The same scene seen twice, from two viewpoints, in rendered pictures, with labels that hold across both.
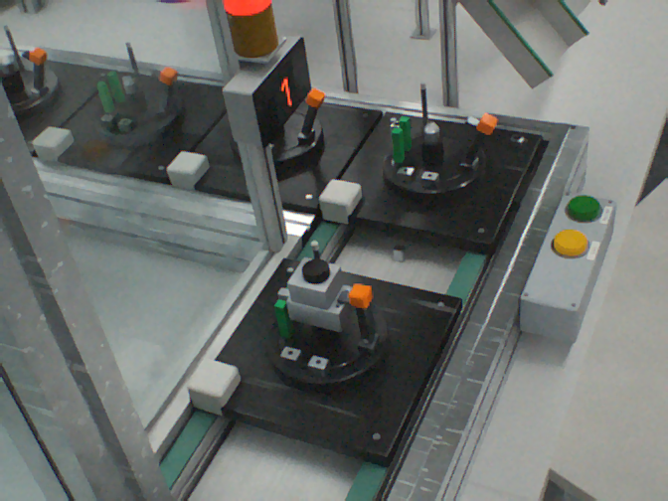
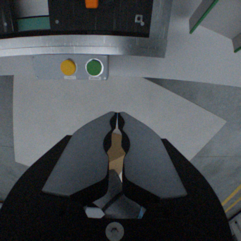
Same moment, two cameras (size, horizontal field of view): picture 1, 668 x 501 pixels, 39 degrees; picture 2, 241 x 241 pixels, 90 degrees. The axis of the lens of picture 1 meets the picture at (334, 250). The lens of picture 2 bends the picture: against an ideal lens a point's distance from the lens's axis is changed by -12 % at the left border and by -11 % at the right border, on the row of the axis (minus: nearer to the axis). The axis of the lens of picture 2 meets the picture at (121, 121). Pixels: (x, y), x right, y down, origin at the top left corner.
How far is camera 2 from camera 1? 113 cm
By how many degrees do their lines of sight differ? 68
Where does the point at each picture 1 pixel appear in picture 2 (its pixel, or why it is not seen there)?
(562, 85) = not seen: hidden behind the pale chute
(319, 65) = not seen: outside the picture
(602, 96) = (219, 54)
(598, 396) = (43, 82)
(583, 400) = not seen: hidden behind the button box
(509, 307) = (23, 52)
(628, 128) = (194, 68)
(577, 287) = (46, 76)
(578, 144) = (147, 54)
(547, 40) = (232, 25)
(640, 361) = (62, 91)
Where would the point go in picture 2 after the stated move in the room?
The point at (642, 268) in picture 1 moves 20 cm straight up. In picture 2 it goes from (105, 84) to (98, 111)
